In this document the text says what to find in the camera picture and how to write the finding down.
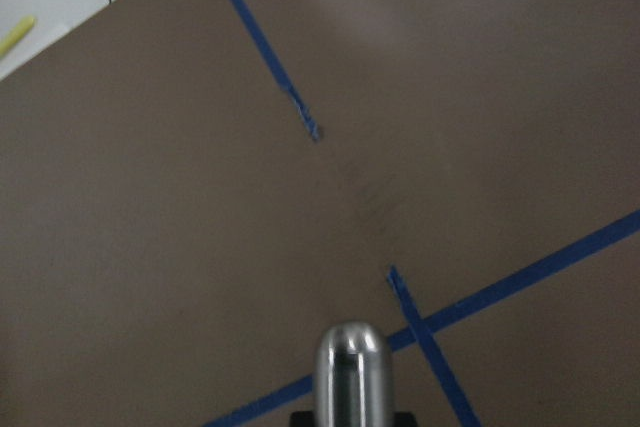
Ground yellow plastic spoon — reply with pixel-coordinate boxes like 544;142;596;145
0;15;36;58

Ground black metal muddler stick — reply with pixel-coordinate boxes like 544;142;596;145
313;321;394;426

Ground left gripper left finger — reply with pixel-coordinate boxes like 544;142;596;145
291;411;315;427

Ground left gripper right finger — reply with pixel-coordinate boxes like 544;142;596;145
393;411;418;427

